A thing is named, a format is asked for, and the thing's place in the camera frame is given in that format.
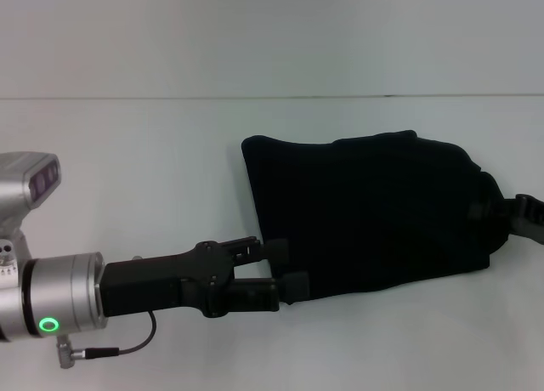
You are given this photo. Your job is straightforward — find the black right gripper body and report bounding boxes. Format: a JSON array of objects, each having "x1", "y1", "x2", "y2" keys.
[{"x1": 509, "y1": 193, "x2": 544, "y2": 241}]

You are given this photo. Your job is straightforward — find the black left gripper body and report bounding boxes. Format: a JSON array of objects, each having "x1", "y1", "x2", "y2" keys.
[{"x1": 99, "y1": 240, "x2": 237, "y2": 320}]

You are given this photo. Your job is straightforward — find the black shirt with FREE print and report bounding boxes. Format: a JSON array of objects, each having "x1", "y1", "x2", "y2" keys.
[{"x1": 241, "y1": 129, "x2": 510, "y2": 306}]

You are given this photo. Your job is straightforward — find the thin dark cable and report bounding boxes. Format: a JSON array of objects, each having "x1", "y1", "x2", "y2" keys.
[{"x1": 80, "y1": 310, "x2": 157, "y2": 360}]

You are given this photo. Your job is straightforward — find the silver cable plug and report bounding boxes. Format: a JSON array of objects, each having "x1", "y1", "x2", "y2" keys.
[{"x1": 54, "y1": 334, "x2": 84, "y2": 370}]

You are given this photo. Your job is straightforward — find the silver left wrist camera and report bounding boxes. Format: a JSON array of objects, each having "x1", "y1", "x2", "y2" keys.
[{"x1": 0, "y1": 151, "x2": 63, "y2": 264}]

